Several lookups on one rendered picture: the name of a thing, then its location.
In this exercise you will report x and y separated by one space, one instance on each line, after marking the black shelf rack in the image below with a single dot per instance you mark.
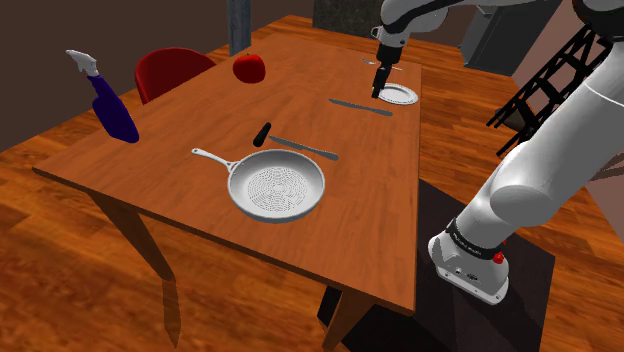
551 88

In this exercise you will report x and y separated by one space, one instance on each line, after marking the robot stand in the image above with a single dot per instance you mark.
492 322

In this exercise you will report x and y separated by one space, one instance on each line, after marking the red chair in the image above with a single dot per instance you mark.
166 70

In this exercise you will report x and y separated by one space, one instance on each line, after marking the wooden table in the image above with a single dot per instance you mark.
356 204

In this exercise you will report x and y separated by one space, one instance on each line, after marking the purple spray bottle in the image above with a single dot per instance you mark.
113 109

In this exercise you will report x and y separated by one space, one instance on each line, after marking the small silver plate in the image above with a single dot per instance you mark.
400 93

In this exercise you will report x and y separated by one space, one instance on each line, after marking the silver frying pan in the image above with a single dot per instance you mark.
278 185

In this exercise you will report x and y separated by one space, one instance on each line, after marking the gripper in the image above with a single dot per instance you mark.
383 66

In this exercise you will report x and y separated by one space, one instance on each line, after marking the grey table knife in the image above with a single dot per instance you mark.
360 107

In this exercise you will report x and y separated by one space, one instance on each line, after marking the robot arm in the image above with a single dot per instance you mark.
546 161

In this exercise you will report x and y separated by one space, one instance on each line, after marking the red apple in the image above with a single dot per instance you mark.
249 68

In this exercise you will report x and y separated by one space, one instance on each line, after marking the grey cabinet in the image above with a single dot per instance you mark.
502 39

